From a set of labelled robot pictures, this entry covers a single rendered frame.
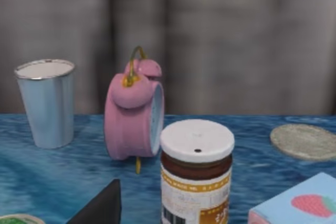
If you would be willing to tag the pink twin-bell alarm clock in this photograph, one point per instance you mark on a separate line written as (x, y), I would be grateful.
(128, 124)

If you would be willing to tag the white-lidded brown sauce jar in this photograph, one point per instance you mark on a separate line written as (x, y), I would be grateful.
(195, 182)

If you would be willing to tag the round grey-green woven coaster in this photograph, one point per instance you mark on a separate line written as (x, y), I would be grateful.
(304, 141)

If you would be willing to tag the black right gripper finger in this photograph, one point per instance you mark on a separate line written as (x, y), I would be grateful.
(102, 205)

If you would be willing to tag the light blue metal cup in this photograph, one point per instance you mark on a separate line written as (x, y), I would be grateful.
(47, 108)

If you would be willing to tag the light blue strawberry-print box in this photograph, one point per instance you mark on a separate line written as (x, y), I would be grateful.
(302, 203)

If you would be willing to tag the green-rimmed white round lid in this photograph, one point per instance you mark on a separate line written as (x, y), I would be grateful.
(18, 220)

